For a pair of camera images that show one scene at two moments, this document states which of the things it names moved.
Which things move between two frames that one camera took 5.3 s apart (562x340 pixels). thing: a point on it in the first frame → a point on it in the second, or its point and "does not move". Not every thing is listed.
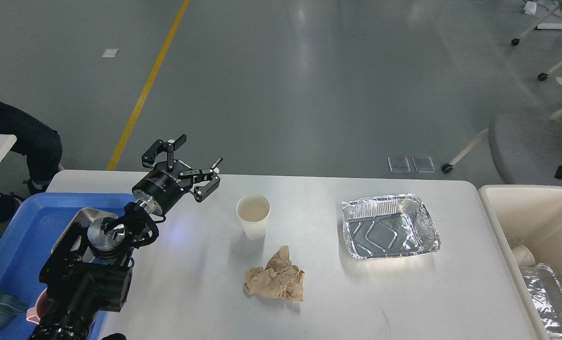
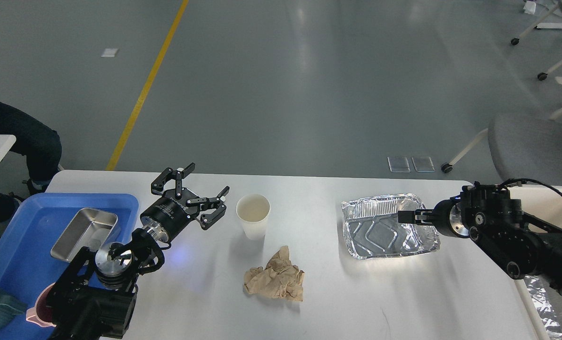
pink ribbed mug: [33, 314] does not move
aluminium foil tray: [389, 225] does not move
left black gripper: [159, 189] → [166, 216]
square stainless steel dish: [86, 216] does not move
